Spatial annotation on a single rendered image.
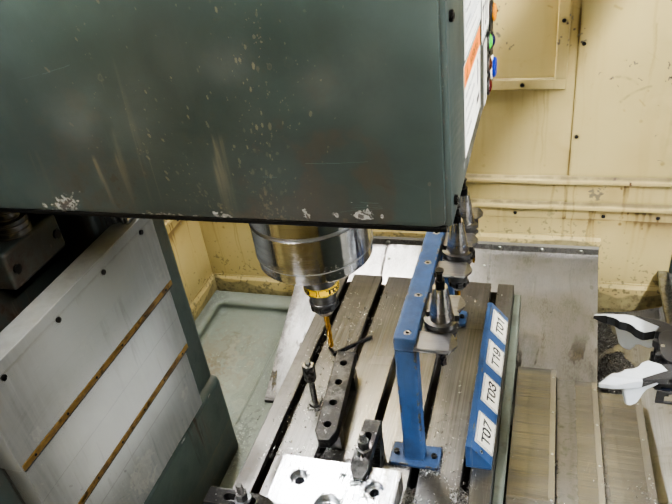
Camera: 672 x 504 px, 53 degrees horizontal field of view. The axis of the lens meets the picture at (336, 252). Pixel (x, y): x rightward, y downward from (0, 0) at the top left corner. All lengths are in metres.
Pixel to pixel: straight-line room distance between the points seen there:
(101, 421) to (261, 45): 0.81
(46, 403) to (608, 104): 1.44
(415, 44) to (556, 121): 1.27
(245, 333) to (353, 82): 1.71
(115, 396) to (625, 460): 1.10
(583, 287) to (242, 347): 1.07
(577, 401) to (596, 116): 0.72
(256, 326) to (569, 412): 1.07
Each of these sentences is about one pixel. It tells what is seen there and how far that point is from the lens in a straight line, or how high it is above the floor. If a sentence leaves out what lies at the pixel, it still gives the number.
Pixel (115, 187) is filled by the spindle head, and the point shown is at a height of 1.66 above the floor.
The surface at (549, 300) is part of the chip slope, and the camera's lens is 1.97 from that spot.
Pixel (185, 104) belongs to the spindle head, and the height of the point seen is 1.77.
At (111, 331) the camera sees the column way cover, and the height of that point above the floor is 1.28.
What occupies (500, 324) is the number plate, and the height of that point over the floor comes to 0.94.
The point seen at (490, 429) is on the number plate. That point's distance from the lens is 1.42.
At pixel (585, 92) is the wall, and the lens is 1.83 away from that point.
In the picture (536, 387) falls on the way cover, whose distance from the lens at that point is 1.79.
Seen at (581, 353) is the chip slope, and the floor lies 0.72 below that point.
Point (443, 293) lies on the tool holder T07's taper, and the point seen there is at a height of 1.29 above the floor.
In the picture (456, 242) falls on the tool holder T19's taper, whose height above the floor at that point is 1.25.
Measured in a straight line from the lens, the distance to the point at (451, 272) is 1.34.
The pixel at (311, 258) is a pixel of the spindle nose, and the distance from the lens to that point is 0.82.
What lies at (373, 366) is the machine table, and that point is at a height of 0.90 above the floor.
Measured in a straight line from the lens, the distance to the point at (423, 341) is 1.18.
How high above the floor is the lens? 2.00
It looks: 33 degrees down
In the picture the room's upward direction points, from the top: 8 degrees counter-clockwise
